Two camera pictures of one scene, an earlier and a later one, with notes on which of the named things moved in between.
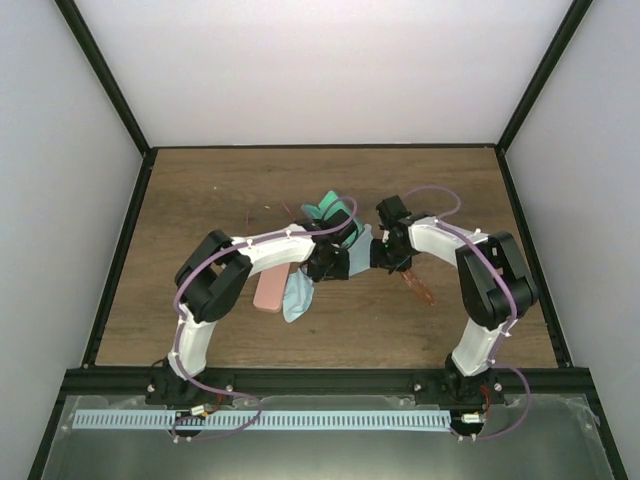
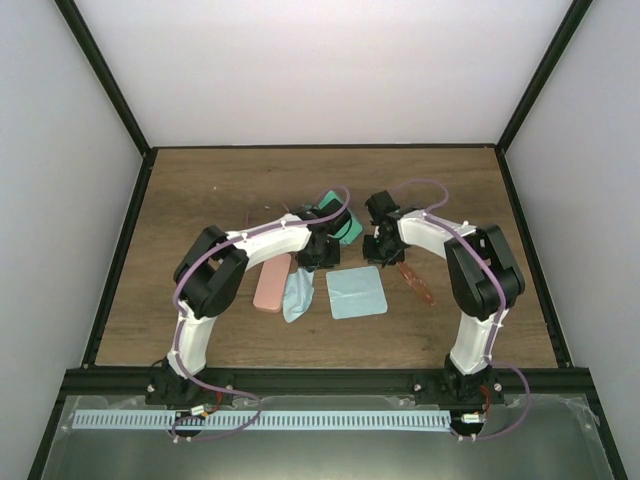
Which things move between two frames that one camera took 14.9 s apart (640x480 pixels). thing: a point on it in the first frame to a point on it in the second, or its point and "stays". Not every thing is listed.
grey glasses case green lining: (336, 217) stays
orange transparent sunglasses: (414, 283) stays
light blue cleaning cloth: (359, 255) to (356, 292)
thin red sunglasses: (268, 217) stays
